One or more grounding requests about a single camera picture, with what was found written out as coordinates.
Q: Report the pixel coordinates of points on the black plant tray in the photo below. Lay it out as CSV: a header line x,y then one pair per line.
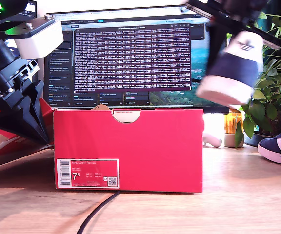
x,y
252,140

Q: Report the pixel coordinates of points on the red Nike shoebox lid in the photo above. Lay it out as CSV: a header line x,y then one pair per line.
x,y
8,158

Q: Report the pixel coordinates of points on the brown packing paper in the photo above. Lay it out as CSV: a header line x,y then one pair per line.
x,y
101,107

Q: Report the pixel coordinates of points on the blue suede Gazelle shoe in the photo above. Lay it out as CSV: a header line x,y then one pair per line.
x,y
230,68
269,148

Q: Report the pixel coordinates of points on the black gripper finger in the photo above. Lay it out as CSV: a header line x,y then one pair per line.
x,y
216,46

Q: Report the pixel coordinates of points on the amber pump bottle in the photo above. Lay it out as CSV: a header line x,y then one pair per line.
x,y
230,123

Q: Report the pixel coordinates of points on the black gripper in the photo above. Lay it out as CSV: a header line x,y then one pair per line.
x,y
6,73

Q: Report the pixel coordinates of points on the green leafy potted plant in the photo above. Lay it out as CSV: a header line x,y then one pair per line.
x,y
274,83

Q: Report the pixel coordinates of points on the large black computer monitor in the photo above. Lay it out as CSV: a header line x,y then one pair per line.
x,y
130,61

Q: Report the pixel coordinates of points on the red Nike shoebox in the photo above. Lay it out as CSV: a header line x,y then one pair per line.
x,y
143,151

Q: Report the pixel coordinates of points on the small white pot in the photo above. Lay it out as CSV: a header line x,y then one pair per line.
x,y
229,140

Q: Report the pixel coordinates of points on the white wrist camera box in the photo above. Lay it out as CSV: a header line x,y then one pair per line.
x,y
40,39

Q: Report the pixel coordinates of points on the white handheld controller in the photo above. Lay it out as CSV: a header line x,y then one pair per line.
x,y
213,141

